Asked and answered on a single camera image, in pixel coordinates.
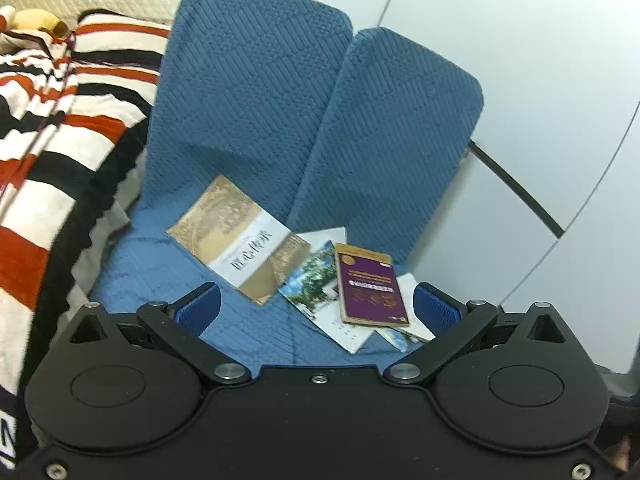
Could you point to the orange and white book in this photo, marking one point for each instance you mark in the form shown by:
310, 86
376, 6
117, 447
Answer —
417, 305

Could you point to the purple book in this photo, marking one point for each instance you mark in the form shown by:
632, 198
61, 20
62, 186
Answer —
370, 285

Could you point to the beige bed sheet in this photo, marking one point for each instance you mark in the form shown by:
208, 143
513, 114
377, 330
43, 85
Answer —
117, 210

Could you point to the tan book with white band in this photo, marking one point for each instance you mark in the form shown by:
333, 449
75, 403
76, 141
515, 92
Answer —
225, 220

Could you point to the black strip on wardrobe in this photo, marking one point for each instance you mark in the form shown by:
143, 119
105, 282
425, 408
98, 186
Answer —
515, 190

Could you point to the red black white striped blanket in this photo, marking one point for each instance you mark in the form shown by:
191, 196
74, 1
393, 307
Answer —
75, 110

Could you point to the tan plush toy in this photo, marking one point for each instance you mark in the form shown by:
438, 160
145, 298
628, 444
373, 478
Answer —
35, 20

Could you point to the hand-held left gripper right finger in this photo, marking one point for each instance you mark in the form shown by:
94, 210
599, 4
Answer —
437, 310

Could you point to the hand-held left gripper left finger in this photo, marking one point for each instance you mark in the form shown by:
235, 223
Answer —
197, 310

